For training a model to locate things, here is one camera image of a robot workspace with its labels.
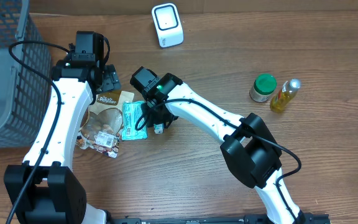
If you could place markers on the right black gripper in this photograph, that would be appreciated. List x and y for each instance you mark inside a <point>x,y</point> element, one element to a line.
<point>154,119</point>

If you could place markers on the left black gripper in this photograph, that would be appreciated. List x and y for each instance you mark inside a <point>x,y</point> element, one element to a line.
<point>111,78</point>

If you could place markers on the small teal white packet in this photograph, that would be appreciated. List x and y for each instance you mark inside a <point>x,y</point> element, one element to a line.
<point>158,128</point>

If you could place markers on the teal white snack packet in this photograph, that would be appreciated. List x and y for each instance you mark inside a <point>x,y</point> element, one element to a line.
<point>132,111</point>

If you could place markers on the brown snack packet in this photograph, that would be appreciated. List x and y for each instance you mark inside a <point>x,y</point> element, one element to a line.
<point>103,123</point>

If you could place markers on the green lid white jar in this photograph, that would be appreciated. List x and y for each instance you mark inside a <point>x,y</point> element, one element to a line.
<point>264,85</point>

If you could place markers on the yellow liquid bottle silver cap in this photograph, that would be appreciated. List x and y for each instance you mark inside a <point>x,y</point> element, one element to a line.
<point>285,95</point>

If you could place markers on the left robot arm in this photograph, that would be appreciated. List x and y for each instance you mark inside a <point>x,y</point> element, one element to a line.
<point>44,189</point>

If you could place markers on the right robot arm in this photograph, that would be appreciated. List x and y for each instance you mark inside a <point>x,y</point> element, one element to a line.
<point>251,153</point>

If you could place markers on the white barcode scanner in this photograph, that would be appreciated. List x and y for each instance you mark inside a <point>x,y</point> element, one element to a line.
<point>167,25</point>

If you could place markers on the grey plastic mesh basket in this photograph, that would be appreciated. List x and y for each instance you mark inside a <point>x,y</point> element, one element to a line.
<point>23,94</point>

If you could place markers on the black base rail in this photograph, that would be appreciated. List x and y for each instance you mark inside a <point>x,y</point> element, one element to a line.
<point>247,219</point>

